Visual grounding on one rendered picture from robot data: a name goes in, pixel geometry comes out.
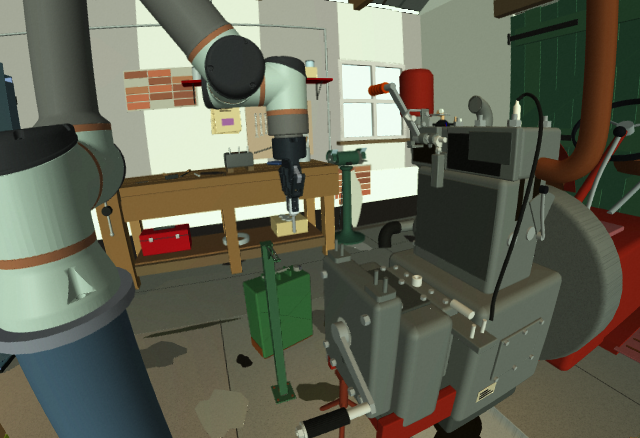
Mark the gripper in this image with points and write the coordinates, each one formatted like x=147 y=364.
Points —
x=289 y=149

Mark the black elbow pipe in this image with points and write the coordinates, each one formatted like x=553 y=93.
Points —
x=389 y=233

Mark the grey elbow intake pipe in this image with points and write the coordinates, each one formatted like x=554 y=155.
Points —
x=481 y=108

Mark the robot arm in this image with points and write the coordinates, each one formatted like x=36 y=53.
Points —
x=55 y=208

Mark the grey lever orange grip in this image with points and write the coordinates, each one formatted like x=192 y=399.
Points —
x=378 y=89

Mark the grey engine body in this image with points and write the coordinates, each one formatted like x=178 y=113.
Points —
x=450 y=238

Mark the white pin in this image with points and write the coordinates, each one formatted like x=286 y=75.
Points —
x=462 y=309

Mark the tan cardboard box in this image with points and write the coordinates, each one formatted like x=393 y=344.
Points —
x=282 y=228

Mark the grey box with terminals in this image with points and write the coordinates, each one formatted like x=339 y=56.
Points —
x=238 y=159

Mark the tan pegboard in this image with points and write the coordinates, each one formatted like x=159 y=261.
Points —
x=257 y=133

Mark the grey tape roll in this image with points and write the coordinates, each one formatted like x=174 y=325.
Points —
x=245 y=238

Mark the wooden workbench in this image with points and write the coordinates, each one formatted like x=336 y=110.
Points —
x=200 y=195

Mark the white framed window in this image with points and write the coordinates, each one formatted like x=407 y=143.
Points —
x=372 y=100

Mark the green jerrycan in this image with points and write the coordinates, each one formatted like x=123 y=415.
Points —
x=295 y=308

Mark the pale tin can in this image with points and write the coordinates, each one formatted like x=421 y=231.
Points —
x=310 y=69

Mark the red toolbox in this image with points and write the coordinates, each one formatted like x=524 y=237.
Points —
x=165 y=240

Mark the small white cylinder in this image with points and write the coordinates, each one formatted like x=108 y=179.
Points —
x=417 y=280

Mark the red cylindrical tank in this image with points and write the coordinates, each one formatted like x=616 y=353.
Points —
x=416 y=88

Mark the brass oiler knob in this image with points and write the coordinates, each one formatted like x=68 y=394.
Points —
x=442 y=118

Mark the white spark plug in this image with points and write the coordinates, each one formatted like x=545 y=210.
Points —
x=516 y=113

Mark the green barn door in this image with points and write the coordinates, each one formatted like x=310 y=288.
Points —
x=545 y=108

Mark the blue cabinet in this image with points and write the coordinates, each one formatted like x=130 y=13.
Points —
x=7 y=103

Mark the grey flywheel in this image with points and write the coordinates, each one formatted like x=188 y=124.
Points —
x=585 y=278

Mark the rust brown exhaust pipe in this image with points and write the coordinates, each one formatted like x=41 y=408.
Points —
x=602 y=58

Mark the red tractor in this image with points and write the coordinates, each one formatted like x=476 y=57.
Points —
x=625 y=283

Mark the green pedestal grinder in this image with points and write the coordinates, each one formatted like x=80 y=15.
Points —
x=346 y=193

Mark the yellow wall notice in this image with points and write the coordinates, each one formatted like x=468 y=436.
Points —
x=227 y=121

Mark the red wall shelf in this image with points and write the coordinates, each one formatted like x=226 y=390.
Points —
x=320 y=80

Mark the green post stand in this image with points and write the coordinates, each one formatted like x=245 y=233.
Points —
x=276 y=318

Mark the red engine base frame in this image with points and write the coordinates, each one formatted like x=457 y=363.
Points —
x=400 y=425

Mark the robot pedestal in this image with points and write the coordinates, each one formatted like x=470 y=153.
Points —
x=90 y=383

